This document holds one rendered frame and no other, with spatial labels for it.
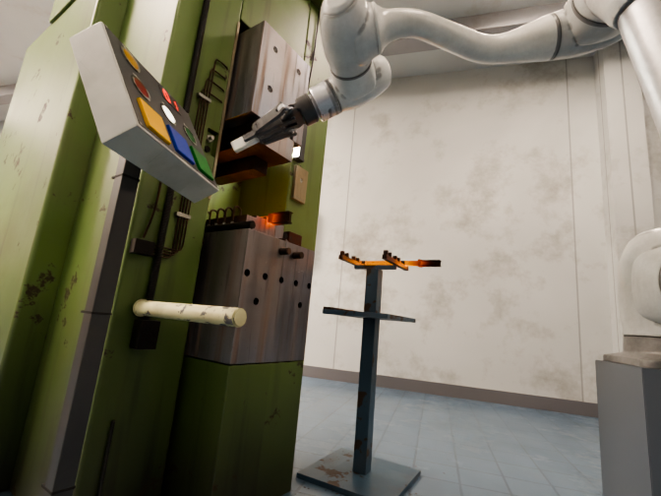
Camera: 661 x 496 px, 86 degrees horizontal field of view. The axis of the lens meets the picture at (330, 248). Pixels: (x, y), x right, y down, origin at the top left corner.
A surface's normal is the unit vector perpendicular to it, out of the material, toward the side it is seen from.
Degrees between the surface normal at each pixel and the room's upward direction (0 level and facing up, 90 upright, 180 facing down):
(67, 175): 90
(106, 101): 90
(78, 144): 90
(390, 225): 90
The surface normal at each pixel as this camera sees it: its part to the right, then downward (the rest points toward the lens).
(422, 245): -0.28, -0.22
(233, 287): -0.55, -0.22
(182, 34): 0.83, -0.04
